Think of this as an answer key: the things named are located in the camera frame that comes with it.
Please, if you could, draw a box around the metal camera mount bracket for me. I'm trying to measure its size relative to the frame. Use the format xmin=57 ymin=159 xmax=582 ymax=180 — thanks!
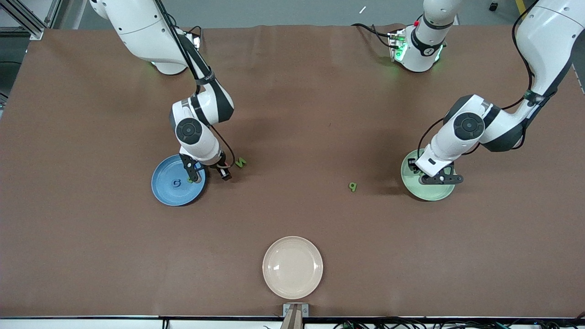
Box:
xmin=283 ymin=303 xmax=309 ymax=329

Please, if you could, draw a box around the black cable bundle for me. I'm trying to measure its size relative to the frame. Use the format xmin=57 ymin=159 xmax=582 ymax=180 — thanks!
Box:
xmin=333 ymin=317 xmax=585 ymax=329

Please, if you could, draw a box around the green plate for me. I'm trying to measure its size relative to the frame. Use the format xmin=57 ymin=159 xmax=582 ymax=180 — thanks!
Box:
xmin=401 ymin=149 xmax=457 ymax=202

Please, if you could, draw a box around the white table edge rail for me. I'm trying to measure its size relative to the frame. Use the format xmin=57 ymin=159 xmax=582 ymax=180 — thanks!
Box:
xmin=0 ymin=315 xmax=585 ymax=329

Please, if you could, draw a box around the black base cable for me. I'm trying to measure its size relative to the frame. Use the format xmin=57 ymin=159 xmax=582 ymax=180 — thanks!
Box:
xmin=351 ymin=23 xmax=398 ymax=48

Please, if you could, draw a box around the blue plate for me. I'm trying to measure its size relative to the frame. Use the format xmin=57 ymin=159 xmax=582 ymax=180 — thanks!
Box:
xmin=151 ymin=154 xmax=206 ymax=207

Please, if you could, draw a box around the brown table cover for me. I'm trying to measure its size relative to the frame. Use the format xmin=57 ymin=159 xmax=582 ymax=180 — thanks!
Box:
xmin=0 ymin=23 xmax=585 ymax=318

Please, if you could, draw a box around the beige plate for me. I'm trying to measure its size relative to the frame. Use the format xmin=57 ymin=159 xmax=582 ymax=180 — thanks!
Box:
xmin=262 ymin=236 xmax=324 ymax=300

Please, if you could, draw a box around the aluminium frame extrusion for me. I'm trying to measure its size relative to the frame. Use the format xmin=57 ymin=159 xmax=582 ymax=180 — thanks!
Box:
xmin=0 ymin=0 xmax=62 ymax=41

